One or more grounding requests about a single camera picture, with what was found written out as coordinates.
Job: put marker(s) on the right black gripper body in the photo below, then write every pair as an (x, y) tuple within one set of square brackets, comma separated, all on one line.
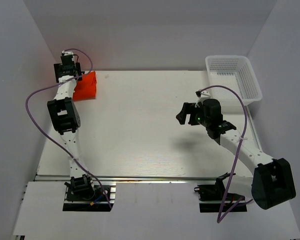
[(200, 118)]

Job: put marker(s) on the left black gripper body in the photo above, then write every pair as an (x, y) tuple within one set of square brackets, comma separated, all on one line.
[(58, 68)]

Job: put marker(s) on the orange t shirt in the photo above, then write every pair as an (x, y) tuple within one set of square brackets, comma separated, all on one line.
[(86, 89)]

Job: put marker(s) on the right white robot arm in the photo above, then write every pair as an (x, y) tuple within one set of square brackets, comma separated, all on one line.
[(272, 180)]

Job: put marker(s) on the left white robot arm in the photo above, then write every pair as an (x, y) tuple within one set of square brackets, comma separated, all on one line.
[(63, 113)]

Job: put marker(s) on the white plastic mesh basket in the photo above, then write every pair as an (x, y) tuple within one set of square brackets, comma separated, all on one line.
[(236, 73)]

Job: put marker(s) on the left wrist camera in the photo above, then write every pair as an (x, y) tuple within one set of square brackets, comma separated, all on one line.
[(67, 53)]

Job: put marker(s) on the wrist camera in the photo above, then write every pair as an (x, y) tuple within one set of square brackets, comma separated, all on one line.
[(202, 96), (67, 53)]

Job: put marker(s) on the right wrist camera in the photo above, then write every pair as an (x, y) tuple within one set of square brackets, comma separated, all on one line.
[(202, 96)]

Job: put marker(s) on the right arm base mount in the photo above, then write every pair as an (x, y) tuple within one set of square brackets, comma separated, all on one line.
[(210, 197)]

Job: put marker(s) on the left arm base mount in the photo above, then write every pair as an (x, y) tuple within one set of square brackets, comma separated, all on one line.
[(83, 195)]

